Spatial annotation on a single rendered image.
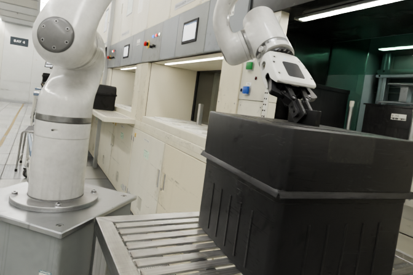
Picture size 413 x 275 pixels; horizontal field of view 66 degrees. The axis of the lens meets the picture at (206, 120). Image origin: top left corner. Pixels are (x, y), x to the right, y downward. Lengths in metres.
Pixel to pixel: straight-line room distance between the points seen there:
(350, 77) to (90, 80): 1.17
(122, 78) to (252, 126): 3.60
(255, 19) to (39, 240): 0.66
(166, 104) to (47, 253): 2.06
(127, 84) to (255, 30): 3.39
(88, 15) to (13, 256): 0.50
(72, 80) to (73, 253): 0.38
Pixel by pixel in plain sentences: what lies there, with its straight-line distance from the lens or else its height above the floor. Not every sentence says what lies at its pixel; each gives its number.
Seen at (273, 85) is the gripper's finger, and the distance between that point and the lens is 0.66.
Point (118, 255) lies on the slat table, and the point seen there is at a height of 0.76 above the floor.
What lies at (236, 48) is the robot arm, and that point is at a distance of 0.78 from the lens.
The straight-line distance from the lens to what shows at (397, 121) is 1.47.
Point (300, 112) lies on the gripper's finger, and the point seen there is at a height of 1.04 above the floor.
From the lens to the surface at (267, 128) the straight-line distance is 0.49.
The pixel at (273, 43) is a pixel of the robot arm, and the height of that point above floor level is 1.18.
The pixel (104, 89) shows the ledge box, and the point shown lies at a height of 1.02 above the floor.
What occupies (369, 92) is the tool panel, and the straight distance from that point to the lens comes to 1.96.
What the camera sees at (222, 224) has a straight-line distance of 0.63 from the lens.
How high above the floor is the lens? 1.03
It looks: 3 degrees down
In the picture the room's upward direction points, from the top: 8 degrees clockwise
